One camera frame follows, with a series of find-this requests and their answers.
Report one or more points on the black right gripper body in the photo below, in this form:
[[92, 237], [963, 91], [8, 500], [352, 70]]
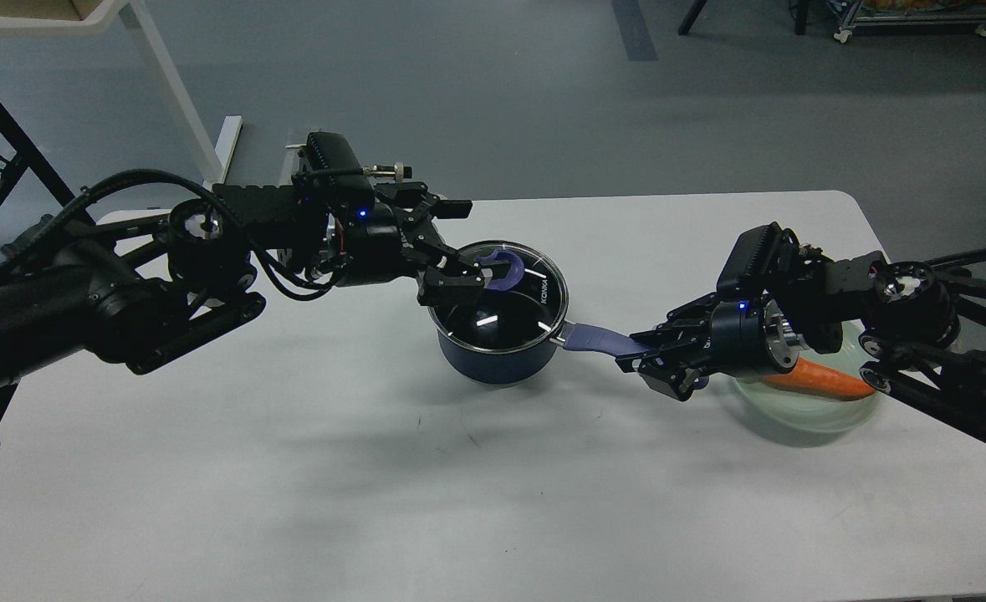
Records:
[[748, 341]]

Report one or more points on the white table leg frame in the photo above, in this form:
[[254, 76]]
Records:
[[28, 19]]

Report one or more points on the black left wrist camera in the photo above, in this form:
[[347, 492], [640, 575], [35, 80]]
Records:
[[334, 163]]

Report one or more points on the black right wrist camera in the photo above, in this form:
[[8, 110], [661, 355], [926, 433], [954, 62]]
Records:
[[759, 255]]

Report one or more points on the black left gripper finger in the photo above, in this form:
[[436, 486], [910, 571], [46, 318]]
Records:
[[442, 277], [416, 208]]

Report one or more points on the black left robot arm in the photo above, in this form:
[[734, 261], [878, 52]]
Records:
[[146, 266]]

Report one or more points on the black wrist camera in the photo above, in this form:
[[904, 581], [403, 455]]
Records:
[[334, 163], [759, 255]]

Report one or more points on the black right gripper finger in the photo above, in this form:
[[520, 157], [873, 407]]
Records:
[[691, 321], [675, 369]]

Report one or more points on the glass pot lid purple knob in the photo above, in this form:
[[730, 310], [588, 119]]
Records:
[[518, 311]]

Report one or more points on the dark blue saucepan purple handle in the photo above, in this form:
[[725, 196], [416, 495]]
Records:
[[513, 367]]

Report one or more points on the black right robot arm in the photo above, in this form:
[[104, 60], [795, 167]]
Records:
[[924, 325]]

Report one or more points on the metal cart with casters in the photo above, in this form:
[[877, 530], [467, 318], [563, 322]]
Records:
[[857, 18]]

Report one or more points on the pale green plate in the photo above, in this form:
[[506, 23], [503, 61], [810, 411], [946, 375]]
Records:
[[812, 413]]

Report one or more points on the orange toy carrot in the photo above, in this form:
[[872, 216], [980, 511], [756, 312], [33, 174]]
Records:
[[807, 377]]

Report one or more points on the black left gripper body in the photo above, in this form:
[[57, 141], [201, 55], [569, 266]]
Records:
[[372, 243]]

